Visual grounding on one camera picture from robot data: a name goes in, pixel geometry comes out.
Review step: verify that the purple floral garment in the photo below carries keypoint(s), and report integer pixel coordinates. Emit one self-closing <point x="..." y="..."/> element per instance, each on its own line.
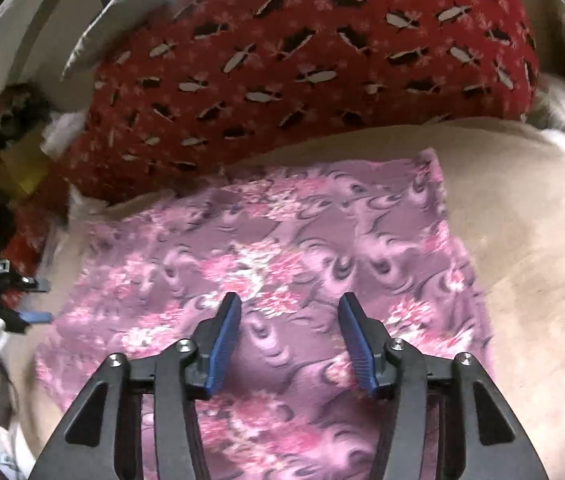
<point x="272" y="240"/>

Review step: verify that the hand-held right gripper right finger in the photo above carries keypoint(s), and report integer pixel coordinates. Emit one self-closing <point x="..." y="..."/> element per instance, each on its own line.
<point x="357" y="345"/>

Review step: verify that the red patterned pillow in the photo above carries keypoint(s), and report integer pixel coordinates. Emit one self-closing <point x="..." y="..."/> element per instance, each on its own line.
<point x="312" y="60"/>

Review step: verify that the grey pillow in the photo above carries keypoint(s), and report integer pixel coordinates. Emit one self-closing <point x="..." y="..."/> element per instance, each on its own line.
<point x="112" y="20"/>

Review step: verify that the yellow bag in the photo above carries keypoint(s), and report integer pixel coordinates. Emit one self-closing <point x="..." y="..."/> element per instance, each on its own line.
<point x="25" y="167"/>

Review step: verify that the beige blanket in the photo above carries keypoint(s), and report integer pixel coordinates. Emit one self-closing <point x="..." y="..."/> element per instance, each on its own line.
<point x="527" y="260"/>

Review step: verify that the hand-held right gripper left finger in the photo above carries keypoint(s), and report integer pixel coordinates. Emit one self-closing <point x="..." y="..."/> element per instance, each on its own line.
<point x="222" y="345"/>

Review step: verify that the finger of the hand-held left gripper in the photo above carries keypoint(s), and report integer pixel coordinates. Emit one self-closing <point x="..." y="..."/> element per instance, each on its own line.
<point x="35" y="317"/>
<point x="32" y="284"/>

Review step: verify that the white plastic bag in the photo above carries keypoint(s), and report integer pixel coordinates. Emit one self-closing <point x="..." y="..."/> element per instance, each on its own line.
<point x="65" y="132"/>

